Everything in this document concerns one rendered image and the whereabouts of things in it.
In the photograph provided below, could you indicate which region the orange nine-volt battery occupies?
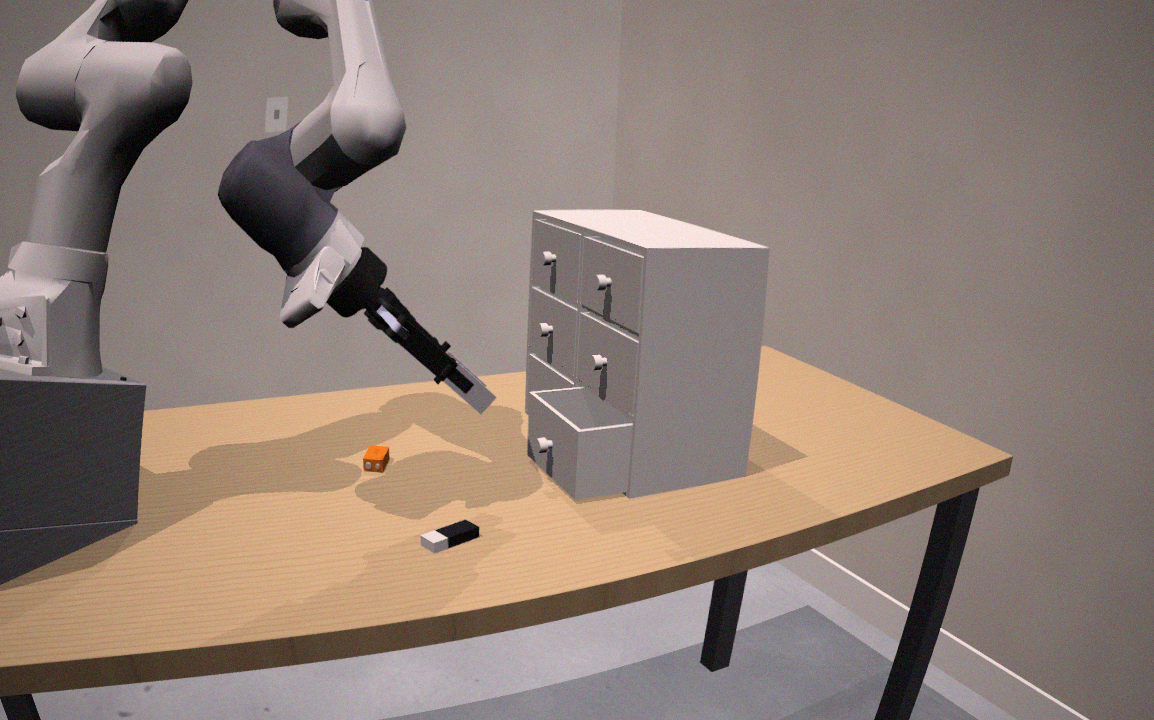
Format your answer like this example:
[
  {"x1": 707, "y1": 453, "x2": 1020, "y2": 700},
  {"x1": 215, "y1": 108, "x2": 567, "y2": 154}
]
[{"x1": 364, "y1": 445, "x2": 389, "y2": 473}]

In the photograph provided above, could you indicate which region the white chest of drawers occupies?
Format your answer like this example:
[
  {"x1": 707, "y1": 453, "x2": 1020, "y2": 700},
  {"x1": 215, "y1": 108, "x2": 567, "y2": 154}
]
[{"x1": 525, "y1": 210, "x2": 769, "y2": 498}]

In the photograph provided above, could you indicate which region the grey drawer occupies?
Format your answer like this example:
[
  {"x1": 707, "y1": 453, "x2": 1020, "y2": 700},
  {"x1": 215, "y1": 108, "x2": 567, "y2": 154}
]
[
  {"x1": 527, "y1": 387, "x2": 634, "y2": 500},
  {"x1": 580, "y1": 237, "x2": 644, "y2": 333},
  {"x1": 527, "y1": 354, "x2": 574, "y2": 411},
  {"x1": 532, "y1": 219, "x2": 582, "y2": 302},
  {"x1": 529, "y1": 287, "x2": 578, "y2": 375},
  {"x1": 577, "y1": 312, "x2": 639, "y2": 415}
]

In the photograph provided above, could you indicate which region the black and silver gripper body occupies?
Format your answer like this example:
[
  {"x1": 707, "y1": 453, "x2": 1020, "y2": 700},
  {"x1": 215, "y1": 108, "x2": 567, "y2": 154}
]
[{"x1": 325, "y1": 247, "x2": 404, "y2": 329}]

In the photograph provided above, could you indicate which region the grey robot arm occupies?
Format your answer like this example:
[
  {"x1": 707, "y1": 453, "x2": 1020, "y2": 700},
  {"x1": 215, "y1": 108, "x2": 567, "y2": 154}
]
[{"x1": 0, "y1": 0, "x2": 406, "y2": 377}]

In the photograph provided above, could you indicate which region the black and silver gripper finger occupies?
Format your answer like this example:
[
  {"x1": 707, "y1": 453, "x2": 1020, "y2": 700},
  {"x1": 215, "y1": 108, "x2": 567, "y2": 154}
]
[
  {"x1": 364, "y1": 287, "x2": 487, "y2": 387},
  {"x1": 368, "y1": 293, "x2": 497, "y2": 414}
]

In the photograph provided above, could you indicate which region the black and white eraser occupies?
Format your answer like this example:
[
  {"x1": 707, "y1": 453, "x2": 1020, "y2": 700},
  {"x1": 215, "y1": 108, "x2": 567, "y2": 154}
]
[{"x1": 420, "y1": 519, "x2": 479, "y2": 553}]

